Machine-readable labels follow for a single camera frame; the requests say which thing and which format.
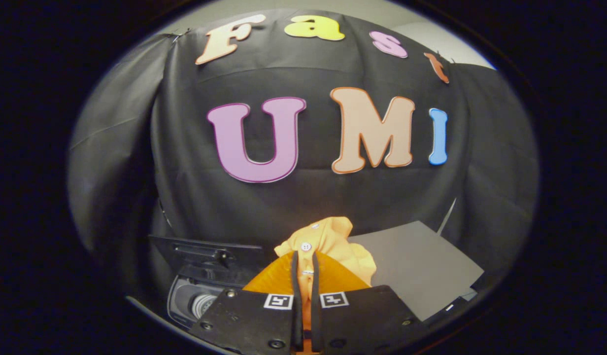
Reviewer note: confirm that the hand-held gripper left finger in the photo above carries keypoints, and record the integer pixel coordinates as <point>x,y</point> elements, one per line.
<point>254,320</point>

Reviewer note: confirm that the orange buttoned shirt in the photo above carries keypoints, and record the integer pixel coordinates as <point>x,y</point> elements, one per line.
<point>333,246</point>

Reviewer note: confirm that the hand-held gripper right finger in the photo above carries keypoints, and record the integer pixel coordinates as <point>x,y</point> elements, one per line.
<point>362,320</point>

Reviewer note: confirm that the white cabinet with dark frame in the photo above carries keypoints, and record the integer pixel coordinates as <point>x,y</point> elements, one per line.
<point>421,266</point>

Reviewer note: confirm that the black backdrop cloth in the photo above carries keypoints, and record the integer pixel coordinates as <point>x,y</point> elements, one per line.
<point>313,197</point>

